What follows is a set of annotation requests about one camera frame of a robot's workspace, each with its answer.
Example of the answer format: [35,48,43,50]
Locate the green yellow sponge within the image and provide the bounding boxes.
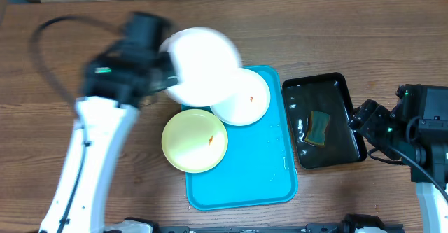
[304,111,330,147]

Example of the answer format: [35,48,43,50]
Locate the yellow plate with stain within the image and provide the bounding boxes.
[161,109,228,174]

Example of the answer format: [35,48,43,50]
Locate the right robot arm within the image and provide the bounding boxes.
[349,84,447,232]

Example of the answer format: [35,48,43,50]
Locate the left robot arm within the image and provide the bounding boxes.
[29,12,178,232]

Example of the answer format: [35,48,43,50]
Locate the black rectangular tray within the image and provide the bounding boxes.
[282,73,367,169]

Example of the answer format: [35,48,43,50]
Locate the teal plastic tray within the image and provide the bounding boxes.
[185,65,298,211]

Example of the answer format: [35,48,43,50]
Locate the white plate with stain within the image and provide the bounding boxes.
[211,69,271,126]

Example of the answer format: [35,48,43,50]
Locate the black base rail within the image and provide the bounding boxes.
[103,214,405,233]

